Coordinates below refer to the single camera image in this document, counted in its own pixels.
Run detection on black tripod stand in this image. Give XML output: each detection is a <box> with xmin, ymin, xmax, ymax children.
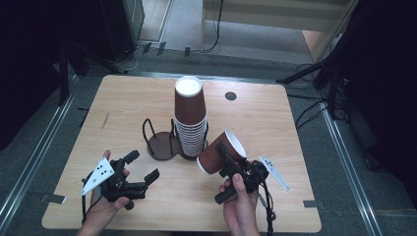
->
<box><xmin>275</xmin><ymin>48</ymin><xmax>349</xmax><ymax>121</ymax></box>

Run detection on light wooden shelf unit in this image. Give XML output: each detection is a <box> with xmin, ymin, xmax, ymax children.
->
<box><xmin>200</xmin><ymin>0</ymin><xmax>359</xmax><ymax>64</ymax></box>

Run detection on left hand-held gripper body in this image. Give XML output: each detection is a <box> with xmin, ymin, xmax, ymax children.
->
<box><xmin>81</xmin><ymin>156</ymin><xmax>148</xmax><ymax>211</ymax></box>

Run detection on metal floor rail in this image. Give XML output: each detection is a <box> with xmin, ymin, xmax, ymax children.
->
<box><xmin>73</xmin><ymin>70</ymin><xmax>324</xmax><ymax>87</ymax></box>
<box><xmin>0</xmin><ymin>73</ymin><xmax>80</xmax><ymax>218</ymax></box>
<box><xmin>319</xmin><ymin>100</ymin><xmax>386</xmax><ymax>236</ymax></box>

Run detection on white floor cable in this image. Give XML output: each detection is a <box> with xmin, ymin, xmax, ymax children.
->
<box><xmin>112</xmin><ymin>45</ymin><xmax>146</xmax><ymax>74</ymax></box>

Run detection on black wire cup holder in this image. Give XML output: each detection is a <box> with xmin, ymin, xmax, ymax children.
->
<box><xmin>142</xmin><ymin>117</ymin><xmax>210</xmax><ymax>162</ymax></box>

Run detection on black hanging power cable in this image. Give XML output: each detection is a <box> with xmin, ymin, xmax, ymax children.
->
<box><xmin>188</xmin><ymin>0</ymin><xmax>225</xmax><ymax>54</ymax></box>

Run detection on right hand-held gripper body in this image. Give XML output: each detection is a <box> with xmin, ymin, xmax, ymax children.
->
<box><xmin>213</xmin><ymin>155</ymin><xmax>290</xmax><ymax>206</ymax></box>

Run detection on stack of brown paper cups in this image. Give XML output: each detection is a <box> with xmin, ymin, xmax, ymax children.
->
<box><xmin>173</xmin><ymin>75</ymin><xmax>209</xmax><ymax>158</ymax></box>

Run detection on black floor cables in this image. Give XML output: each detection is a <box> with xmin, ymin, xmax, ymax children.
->
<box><xmin>293</xmin><ymin>93</ymin><xmax>329</xmax><ymax>130</ymax></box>

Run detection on person's left hand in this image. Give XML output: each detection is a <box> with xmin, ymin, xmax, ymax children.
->
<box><xmin>86</xmin><ymin>148</ymin><xmax>133</xmax><ymax>228</ymax></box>

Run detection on person's right hand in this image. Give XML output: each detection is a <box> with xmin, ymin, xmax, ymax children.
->
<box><xmin>218</xmin><ymin>172</ymin><xmax>261</xmax><ymax>231</ymax></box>

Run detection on single brown ribbed paper cup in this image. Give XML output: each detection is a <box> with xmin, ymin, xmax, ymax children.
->
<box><xmin>196</xmin><ymin>129</ymin><xmax>248</xmax><ymax>177</ymax></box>

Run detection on grey tape piece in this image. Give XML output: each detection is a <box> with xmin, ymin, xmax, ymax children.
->
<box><xmin>302</xmin><ymin>200</ymin><xmax>328</xmax><ymax>211</ymax></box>
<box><xmin>40</xmin><ymin>193</ymin><xmax>68</xmax><ymax>206</ymax></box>

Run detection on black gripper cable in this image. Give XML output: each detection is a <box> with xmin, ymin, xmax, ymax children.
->
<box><xmin>258</xmin><ymin>181</ymin><xmax>277</xmax><ymax>236</ymax></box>
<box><xmin>81</xmin><ymin>178</ymin><xmax>100</xmax><ymax>224</ymax></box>

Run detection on dark cabinet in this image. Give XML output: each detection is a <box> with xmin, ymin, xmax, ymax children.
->
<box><xmin>97</xmin><ymin>0</ymin><xmax>147</xmax><ymax>62</ymax></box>

